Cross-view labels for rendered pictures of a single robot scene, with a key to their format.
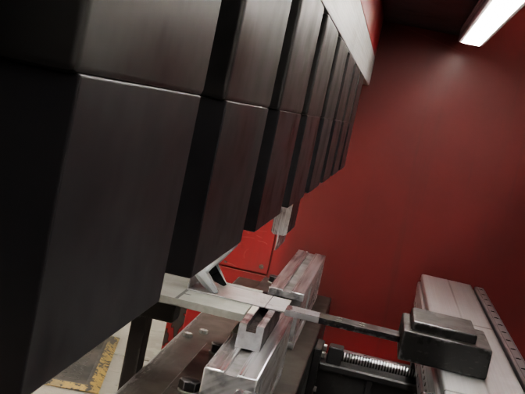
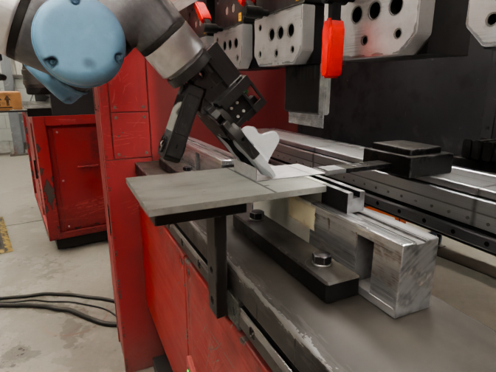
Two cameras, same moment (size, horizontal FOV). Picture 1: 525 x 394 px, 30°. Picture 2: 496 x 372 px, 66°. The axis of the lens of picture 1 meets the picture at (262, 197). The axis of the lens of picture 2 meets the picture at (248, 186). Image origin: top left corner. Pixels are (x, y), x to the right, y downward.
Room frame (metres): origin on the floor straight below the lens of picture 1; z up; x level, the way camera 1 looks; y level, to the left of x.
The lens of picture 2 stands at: (0.78, 0.38, 1.15)
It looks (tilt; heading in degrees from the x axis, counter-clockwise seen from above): 15 degrees down; 328
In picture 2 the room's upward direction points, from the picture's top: straight up
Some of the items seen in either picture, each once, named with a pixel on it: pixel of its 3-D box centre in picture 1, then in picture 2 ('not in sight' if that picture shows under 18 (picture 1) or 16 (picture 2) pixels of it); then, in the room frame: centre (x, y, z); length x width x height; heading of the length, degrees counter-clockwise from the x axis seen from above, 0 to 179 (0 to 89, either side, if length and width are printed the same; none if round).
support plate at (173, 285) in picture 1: (158, 282); (222, 184); (1.29, 0.11, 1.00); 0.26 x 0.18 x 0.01; 83
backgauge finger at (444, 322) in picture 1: (385, 326); (376, 159); (1.24, -0.19, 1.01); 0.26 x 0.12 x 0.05; 83
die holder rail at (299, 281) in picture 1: (295, 293); (201, 160); (1.82, -0.10, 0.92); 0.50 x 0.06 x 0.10; 173
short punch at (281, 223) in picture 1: (287, 210); (305, 95); (1.27, -0.04, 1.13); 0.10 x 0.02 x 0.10; 173
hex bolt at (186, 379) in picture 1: (189, 385); (321, 257); (1.14, 0.04, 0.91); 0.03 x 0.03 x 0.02
